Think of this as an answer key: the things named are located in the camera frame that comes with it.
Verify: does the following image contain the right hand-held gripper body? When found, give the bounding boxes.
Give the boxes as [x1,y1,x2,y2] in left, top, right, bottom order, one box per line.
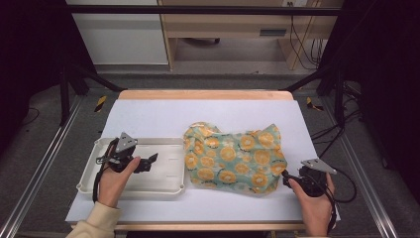
[296,158,338,198]

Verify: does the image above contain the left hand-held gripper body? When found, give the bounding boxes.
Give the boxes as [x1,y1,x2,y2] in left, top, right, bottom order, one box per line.
[96,132,144,174]

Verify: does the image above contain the lemon print cloth bag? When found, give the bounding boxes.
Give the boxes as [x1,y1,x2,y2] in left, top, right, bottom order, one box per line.
[182,121,288,196]

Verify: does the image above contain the person's right hand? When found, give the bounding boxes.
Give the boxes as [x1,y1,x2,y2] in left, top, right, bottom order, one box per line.
[287,173,337,238]

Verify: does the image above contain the person's left hand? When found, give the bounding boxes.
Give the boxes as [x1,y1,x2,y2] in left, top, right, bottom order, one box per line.
[97,156,142,209]

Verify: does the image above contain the white plastic tray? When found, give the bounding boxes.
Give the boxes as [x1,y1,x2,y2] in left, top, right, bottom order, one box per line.
[75,136,186,201]

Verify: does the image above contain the yellow black floor tape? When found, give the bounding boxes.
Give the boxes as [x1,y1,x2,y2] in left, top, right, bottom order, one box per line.
[304,95,325,112]
[94,94,108,114]

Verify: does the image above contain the black metal stand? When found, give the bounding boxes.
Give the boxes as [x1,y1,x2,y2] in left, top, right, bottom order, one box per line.
[279,60,349,130]
[58,60,128,127]

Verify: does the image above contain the white cabinet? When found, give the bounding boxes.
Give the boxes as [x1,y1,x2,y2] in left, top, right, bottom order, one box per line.
[64,0,169,66]

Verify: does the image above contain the black curtain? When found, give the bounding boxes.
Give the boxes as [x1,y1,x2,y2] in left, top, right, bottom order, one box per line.
[0,0,97,157]
[317,0,420,202]

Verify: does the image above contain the light wooden desk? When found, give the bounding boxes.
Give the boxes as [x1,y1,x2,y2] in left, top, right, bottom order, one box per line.
[157,0,345,71]

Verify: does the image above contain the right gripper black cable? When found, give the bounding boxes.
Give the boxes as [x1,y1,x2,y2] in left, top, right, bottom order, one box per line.
[324,167,359,234]

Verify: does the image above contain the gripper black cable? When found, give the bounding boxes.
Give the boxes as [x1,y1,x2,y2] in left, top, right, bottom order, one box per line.
[324,167,359,234]
[91,138,119,203]

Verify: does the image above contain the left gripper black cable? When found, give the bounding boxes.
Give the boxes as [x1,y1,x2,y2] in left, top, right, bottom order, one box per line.
[91,138,119,203]

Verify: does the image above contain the black floor cables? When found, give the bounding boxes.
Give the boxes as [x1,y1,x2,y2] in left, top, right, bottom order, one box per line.
[309,82,365,161]

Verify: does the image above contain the aluminium floor rail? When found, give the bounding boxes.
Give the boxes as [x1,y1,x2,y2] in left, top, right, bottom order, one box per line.
[0,94,85,238]
[320,96,401,238]

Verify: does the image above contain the black hanging cables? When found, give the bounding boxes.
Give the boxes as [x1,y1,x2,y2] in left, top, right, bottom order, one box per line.
[287,1,328,71]

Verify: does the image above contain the black horizontal frame bar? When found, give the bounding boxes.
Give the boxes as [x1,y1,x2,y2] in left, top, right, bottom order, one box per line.
[65,4,343,17]

